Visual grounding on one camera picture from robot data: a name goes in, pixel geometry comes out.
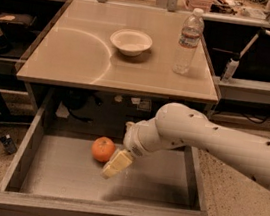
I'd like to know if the white spray bottle tool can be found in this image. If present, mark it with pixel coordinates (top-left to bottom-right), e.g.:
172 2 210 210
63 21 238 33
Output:
219 28 270 82

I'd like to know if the small dark floor device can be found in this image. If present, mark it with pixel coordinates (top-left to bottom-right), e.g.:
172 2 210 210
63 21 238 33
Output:
0 134 18 155

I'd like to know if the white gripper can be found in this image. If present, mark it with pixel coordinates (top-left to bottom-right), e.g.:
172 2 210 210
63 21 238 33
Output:
101 119 162 179

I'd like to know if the clear plastic water bottle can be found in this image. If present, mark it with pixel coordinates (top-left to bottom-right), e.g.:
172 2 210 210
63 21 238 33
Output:
172 8 204 75

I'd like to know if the open grey drawer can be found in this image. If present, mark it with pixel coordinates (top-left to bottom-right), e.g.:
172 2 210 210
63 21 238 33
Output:
0 89 210 216

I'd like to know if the grey cabinet with counter top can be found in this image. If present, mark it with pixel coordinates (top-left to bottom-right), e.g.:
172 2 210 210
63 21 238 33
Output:
11 0 232 136

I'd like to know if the orange fruit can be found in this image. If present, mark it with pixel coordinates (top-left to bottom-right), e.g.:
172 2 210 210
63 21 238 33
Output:
91 136 116 163

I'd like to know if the black cable under counter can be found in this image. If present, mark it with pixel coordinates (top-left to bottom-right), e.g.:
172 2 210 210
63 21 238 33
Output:
57 87 105 125

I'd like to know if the white ceramic bowl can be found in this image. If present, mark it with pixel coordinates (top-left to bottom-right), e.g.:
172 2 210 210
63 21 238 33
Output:
110 29 153 57

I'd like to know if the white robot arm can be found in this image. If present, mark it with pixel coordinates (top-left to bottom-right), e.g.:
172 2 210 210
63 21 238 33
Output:
102 103 270 191

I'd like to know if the black item on left shelf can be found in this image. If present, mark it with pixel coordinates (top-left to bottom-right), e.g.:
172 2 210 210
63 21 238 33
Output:
0 12 36 55

